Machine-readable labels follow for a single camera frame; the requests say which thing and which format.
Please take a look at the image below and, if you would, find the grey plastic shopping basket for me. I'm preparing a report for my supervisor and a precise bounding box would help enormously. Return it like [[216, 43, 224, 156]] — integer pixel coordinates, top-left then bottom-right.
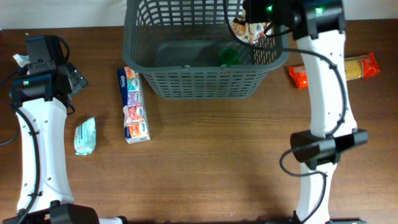
[[123, 0, 289, 100]]

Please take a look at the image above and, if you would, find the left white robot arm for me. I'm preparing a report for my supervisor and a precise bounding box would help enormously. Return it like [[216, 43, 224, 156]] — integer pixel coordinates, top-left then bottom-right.
[[3, 35, 100, 223]]

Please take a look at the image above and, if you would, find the green lid jar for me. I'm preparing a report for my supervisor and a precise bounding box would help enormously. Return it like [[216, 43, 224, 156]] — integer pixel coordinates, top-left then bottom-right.
[[218, 48, 240, 66]]

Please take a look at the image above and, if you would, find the light green wet wipes pack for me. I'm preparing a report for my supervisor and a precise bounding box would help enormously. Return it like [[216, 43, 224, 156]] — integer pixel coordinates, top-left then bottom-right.
[[74, 117, 96, 156]]

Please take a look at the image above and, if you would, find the red spaghetti package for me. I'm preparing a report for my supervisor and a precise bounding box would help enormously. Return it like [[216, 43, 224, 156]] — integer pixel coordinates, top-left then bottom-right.
[[289, 52, 381, 89]]

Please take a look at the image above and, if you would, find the Kleenex tissue multipack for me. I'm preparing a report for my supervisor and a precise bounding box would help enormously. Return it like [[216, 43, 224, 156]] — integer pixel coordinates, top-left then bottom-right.
[[117, 67, 150, 144]]

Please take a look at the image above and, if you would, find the beige snack bag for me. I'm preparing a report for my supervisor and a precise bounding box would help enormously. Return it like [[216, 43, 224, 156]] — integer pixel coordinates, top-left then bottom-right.
[[229, 9, 272, 44]]

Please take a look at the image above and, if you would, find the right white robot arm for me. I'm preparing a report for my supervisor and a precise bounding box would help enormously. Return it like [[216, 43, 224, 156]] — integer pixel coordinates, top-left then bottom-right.
[[243, 1, 368, 223]]

